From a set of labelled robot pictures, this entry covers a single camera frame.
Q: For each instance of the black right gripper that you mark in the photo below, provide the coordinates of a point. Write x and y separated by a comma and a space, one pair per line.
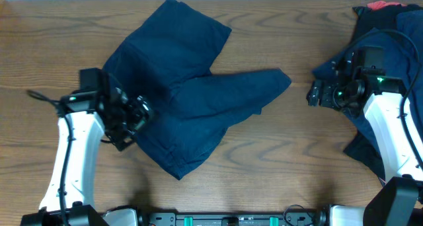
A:
325, 99

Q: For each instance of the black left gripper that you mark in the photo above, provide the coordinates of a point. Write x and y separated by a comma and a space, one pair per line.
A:
139, 119

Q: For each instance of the dark blue shorts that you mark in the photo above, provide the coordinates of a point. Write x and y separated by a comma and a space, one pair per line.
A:
167, 60

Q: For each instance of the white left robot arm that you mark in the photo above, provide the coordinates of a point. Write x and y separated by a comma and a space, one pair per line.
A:
87, 118

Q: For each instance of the dark blue garment in pile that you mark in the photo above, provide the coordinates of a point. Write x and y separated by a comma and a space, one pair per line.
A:
395, 63

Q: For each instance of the black garment in pile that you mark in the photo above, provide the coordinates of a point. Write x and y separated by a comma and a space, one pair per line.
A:
383, 18

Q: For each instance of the red garment in pile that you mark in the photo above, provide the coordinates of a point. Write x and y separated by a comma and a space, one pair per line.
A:
377, 5

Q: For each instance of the blue garment at right edge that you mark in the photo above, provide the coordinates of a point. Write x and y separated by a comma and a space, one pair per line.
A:
410, 24

